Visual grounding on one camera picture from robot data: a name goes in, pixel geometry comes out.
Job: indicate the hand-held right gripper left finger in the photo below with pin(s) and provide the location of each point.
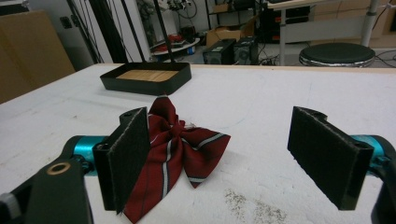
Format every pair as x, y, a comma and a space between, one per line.
126, 161

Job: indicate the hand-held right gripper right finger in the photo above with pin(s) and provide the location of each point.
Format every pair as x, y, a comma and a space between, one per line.
327, 155

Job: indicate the dark red striped bow tie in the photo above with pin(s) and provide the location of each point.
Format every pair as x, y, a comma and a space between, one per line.
174, 149

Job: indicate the black tray with wooden bottom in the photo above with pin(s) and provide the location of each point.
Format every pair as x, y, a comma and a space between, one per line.
146, 77

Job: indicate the round black stool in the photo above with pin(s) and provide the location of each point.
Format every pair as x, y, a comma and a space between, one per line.
336, 54

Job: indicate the round white platform with clutter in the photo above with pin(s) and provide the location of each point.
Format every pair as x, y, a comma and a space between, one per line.
176, 46

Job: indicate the black computer tower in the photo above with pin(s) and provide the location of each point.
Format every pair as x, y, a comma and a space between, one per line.
246, 51
219, 52

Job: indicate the white desk with metal legs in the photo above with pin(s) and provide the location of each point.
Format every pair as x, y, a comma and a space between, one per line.
323, 21

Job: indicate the black metal stand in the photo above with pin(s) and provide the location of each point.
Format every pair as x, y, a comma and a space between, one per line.
164, 31

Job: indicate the large brown cardboard panel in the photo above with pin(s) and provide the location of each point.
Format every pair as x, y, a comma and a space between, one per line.
29, 53

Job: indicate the brown cardboard box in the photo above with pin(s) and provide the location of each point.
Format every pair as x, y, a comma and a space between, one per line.
229, 32

